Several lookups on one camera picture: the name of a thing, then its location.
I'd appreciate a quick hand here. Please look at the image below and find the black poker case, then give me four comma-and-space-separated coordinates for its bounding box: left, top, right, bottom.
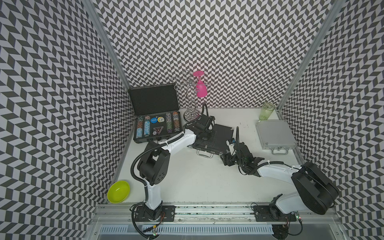
129, 84, 182, 144
192, 124, 234, 159

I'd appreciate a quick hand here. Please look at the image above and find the small silver aluminium poker case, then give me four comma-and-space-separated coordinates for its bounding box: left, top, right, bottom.
256, 120, 298, 156

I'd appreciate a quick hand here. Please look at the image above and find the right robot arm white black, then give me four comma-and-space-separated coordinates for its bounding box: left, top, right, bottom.
219, 134, 340, 221

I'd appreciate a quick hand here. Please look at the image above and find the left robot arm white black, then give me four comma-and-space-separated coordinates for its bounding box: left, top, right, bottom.
130, 103, 215, 221

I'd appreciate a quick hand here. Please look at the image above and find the pink wine glass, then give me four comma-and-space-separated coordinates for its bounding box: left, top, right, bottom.
193, 71, 208, 98

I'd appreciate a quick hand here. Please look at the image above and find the green translucent cup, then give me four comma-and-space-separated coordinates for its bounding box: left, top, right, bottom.
259, 102, 275, 121

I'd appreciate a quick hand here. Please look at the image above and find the yellow green bowl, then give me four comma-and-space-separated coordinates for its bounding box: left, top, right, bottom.
107, 181, 131, 204

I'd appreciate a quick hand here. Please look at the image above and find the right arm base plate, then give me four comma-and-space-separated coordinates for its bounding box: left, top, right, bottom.
251, 205, 297, 223

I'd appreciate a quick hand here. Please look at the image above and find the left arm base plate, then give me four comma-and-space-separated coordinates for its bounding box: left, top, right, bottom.
134, 205, 176, 222

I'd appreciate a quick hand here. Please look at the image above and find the aluminium mounting rail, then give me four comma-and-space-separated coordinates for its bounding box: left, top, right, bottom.
89, 203, 343, 226

